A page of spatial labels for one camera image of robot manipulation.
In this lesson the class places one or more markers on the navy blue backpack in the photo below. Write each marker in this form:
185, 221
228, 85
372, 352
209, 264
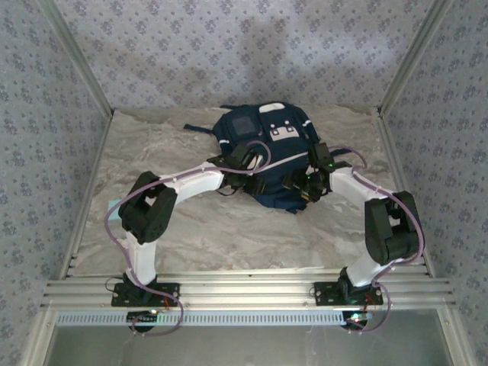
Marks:
289, 150

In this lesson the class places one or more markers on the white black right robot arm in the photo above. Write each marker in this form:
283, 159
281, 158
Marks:
347, 185

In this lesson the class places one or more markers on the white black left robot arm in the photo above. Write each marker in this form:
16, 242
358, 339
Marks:
194, 183

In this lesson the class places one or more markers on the grey metal panel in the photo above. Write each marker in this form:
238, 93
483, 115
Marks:
244, 347

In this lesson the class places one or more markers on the aluminium table side rail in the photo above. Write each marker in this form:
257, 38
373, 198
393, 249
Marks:
96, 164
394, 152

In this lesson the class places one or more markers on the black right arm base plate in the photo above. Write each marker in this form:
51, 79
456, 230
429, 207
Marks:
324, 293

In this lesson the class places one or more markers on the aluminium mounting rail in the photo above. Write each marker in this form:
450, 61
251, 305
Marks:
244, 289

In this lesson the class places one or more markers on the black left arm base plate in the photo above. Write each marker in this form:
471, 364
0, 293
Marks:
169, 289

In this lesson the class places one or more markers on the aluminium frame post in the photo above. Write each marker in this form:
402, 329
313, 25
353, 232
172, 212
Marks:
411, 57
81, 57

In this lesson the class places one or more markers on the aluminium frame leg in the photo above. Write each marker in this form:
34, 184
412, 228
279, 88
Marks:
38, 335
453, 335

